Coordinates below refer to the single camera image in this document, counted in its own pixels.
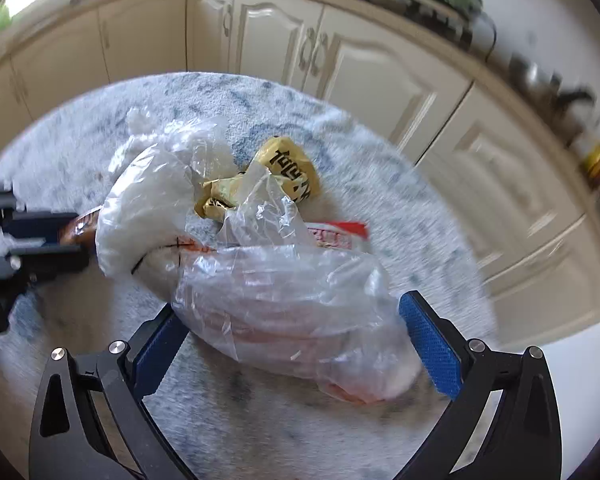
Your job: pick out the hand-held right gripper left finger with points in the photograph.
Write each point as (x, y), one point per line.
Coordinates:
(155, 355)

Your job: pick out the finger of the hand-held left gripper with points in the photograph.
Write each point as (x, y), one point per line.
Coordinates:
(45, 262)
(35, 225)

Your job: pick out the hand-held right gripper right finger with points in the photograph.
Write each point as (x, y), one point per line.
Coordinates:
(430, 345)

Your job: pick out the brown snack wrapper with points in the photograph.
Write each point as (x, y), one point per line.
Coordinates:
(80, 227)

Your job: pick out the cloudy white plastic bag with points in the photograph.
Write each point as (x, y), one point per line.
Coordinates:
(145, 200)

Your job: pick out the clear plastic bag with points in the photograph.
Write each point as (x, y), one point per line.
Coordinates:
(290, 300)

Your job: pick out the red and white wrapper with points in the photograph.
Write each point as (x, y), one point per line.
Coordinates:
(337, 235)

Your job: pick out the yellow snack wrapper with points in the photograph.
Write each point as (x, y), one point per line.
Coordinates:
(285, 165)

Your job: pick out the round marble table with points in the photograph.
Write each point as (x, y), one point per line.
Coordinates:
(360, 85)

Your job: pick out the steel pot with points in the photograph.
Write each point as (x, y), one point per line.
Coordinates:
(540, 80)

